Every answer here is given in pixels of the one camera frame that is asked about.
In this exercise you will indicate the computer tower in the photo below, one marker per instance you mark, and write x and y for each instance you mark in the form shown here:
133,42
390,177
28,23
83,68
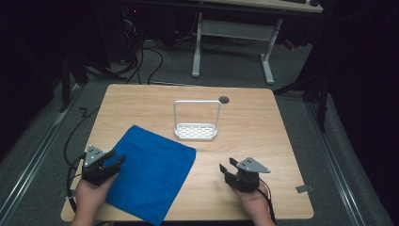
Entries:
125,28

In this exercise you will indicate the white-legged desk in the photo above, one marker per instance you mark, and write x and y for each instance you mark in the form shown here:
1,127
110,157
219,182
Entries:
236,31

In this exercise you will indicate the black keyboard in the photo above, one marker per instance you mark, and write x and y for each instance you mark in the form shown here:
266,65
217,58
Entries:
294,1

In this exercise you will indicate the blue cloth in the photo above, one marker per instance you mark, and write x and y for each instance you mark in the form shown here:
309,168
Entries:
149,174

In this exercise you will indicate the white towel rack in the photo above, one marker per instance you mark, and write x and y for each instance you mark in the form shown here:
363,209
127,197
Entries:
197,120

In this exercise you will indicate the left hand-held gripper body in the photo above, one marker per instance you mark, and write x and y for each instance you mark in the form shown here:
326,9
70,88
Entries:
92,165

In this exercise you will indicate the black computer mouse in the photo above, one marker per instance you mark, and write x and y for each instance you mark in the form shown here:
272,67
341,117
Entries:
314,3

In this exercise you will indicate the person's right hand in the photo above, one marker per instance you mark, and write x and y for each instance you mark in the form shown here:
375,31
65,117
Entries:
253,201

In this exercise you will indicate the person's left hand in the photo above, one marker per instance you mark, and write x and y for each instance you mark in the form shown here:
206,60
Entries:
90,190

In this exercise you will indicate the grey tape piece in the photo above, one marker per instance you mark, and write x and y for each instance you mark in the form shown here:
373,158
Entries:
304,188

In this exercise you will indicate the black stand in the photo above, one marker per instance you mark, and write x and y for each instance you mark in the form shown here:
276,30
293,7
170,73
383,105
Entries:
313,84
69,75

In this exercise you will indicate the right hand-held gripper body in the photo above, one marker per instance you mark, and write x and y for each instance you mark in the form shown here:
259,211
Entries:
246,175

